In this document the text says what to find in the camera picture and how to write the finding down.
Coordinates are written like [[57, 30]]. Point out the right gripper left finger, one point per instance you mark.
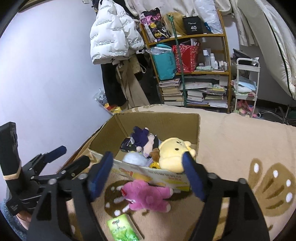
[[50, 220]]

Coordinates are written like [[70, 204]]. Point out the green tissue pack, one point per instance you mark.
[[122, 228]]

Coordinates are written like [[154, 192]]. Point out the pink bear plush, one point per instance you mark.
[[141, 195]]

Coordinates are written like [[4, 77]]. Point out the white-haired purple doll plush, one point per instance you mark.
[[147, 153]]

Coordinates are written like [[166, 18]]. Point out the yellow bear plush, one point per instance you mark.
[[170, 154]]

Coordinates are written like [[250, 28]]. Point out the person's left hand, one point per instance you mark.
[[24, 218]]

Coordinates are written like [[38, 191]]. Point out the beige patterned carpet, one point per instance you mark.
[[230, 145]]

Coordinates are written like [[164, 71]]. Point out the open cardboard box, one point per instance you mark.
[[185, 126]]

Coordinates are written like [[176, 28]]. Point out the plastic bag of toys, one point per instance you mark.
[[101, 98]]

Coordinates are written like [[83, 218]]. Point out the beige trench coat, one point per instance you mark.
[[130, 86]]

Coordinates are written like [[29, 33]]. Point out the stack of books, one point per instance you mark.
[[201, 90]]

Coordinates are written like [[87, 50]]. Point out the wooden bookshelf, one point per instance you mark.
[[213, 55]]

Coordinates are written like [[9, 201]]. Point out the white puffer jacket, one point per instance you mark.
[[113, 36]]

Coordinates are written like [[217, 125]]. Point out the cream folded mattress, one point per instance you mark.
[[259, 23]]

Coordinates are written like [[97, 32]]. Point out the red patterned bag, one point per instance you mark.
[[189, 55]]

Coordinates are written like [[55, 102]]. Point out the teal bag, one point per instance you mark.
[[164, 60]]

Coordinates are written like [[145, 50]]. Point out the black box marked 40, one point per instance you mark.
[[193, 25]]

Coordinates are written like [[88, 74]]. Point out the green pole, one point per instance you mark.
[[171, 19]]

